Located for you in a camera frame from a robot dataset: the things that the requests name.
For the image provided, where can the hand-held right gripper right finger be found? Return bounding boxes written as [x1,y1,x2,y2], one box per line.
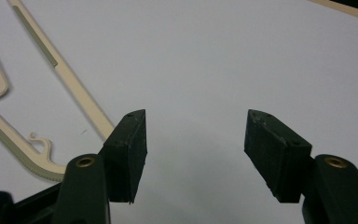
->
[243,108,358,224]

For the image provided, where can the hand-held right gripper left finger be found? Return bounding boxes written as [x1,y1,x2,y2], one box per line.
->
[51,108,148,224]

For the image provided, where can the beige plastic clothes hanger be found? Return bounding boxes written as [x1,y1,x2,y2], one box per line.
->
[0,0,116,183]

